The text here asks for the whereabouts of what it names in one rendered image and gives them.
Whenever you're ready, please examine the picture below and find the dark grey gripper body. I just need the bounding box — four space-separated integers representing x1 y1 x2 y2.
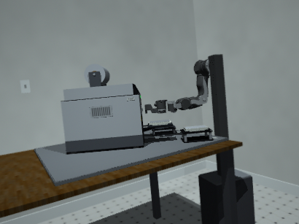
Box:
154 100 175 113

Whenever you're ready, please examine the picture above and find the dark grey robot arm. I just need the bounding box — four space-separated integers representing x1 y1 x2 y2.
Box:
167 57 210 113

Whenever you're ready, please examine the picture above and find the grey cylinder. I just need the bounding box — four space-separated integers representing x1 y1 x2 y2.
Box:
84 63 110 85

